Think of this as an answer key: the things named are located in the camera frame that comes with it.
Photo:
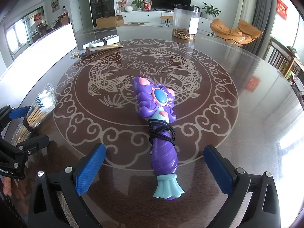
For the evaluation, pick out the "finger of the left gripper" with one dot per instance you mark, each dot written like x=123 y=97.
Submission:
x=28 y=147
x=8 y=114

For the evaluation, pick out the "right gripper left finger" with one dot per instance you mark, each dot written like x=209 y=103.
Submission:
x=75 y=181

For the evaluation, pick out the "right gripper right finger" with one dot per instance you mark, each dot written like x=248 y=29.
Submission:
x=234 y=182

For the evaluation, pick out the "bagged bamboo chopsticks bundle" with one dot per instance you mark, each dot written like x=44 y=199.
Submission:
x=41 y=107

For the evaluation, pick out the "gold cosmetic tube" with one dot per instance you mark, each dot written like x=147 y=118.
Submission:
x=92 y=50

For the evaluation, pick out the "purple toy wand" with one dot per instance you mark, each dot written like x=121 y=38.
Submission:
x=156 y=103

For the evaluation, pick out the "person left hand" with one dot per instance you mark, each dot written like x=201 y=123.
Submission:
x=13 y=187

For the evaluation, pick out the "white box with black band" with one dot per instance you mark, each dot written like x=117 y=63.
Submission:
x=108 y=40

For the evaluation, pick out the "wooden dining chair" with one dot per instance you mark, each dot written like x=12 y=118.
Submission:
x=281 y=58

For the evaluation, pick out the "cardboard box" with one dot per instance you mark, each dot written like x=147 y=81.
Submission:
x=109 y=22

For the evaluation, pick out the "orange lounge chair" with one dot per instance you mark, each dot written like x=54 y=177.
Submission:
x=244 y=34

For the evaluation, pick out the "red flowers white vase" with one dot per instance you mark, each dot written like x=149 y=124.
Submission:
x=123 y=6

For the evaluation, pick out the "clear plastic jar black lid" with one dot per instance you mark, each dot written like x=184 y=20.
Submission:
x=185 y=22

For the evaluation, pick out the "white tv cabinet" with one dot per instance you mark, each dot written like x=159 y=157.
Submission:
x=152 y=18

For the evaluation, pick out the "green potted plant left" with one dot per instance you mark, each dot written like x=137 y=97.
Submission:
x=138 y=4

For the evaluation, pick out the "green potted plant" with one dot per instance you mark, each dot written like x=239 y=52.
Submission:
x=138 y=4
x=211 y=12

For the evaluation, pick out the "green potted plant right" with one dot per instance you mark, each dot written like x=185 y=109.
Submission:
x=211 y=12

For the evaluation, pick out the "wooden bench orange seat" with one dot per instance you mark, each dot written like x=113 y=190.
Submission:
x=167 y=19

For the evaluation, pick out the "grey curtain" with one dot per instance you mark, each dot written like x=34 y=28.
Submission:
x=263 y=20

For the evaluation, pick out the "red wall hanging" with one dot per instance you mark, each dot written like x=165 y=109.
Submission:
x=282 y=9

